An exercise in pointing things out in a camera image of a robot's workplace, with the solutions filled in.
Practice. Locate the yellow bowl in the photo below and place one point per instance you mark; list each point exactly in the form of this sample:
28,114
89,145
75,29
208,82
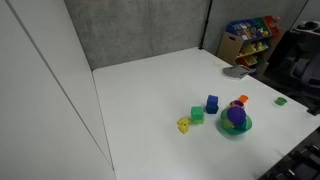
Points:
228,124

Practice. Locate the purple bowl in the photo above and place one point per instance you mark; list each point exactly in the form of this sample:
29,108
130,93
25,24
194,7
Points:
236,114

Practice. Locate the large green bowl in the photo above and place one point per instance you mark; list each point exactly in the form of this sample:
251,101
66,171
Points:
233,131

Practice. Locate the small orange bowl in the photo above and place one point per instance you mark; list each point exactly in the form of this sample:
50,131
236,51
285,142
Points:
244,98

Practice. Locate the teal bowl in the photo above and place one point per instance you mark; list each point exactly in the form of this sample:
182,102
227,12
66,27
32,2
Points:
242,126

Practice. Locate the yellow toy duck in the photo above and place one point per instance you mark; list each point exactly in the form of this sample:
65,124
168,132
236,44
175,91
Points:
183,125

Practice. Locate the green toy block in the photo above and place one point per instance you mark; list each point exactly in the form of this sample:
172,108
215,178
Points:
197,112

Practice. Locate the blue toy block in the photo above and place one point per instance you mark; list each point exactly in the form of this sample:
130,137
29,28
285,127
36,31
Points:
212,104

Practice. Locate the grey metal mounting plate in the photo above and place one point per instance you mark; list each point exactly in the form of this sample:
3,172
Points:
236,72

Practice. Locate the wooden toy bin shelf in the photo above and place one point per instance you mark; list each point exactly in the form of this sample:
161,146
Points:
228,46

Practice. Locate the black vertical pole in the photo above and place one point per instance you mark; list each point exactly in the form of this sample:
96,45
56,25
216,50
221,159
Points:
205,23

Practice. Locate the yellow toy bin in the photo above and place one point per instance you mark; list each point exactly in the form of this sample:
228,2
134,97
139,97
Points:
250,49
249,60

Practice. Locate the blue toy bin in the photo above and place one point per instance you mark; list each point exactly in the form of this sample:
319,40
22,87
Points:
245,30

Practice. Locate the green toy bin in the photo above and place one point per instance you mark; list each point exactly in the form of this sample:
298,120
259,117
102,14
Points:
260,24

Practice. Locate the small green block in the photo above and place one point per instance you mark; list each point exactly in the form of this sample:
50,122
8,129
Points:
281,101

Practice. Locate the red toy bin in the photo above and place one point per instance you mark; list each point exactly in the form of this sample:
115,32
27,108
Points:
270,24

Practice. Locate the dark office chair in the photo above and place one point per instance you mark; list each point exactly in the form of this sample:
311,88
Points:
305,73

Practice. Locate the white and black headset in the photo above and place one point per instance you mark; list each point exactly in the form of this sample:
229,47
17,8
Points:
310,25

